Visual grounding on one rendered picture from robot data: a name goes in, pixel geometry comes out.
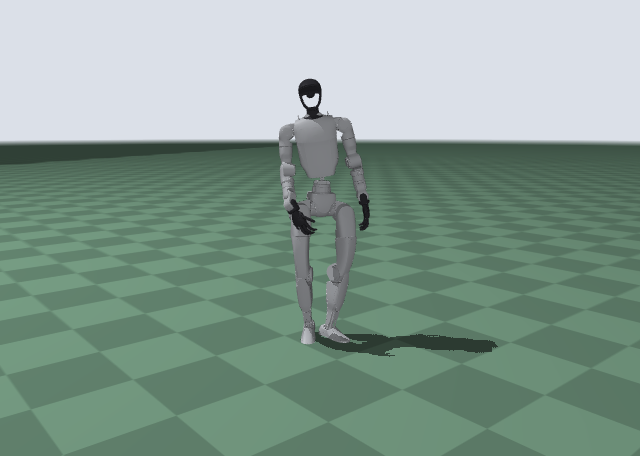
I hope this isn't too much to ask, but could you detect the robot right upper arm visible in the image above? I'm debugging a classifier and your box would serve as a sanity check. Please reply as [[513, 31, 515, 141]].
[[279, 123, 296, 177]]

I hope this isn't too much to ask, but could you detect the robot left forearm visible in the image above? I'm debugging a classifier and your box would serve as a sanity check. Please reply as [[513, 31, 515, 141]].
[[350, 154, 369, 201]]

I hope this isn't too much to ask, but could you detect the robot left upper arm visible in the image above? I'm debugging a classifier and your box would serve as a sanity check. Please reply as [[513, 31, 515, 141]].
[[333, 117, 361, 169]]

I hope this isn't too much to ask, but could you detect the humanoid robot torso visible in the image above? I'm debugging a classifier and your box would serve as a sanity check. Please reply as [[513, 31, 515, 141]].
[[294, 111, 339, 217]]

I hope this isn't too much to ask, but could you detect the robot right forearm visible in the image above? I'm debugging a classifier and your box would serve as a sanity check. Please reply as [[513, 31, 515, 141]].
[[280, 164, 296, 211]]

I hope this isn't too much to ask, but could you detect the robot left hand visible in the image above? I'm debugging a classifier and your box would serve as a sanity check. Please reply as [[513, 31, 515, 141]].
[[359, 193, 370, 231]]

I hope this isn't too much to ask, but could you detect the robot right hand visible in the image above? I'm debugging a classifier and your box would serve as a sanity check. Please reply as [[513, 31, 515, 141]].
[[287, 199, 317, 235]]

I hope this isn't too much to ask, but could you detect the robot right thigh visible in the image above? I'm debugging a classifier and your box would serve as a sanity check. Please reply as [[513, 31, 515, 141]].
[[289, 200, 313, 284]]

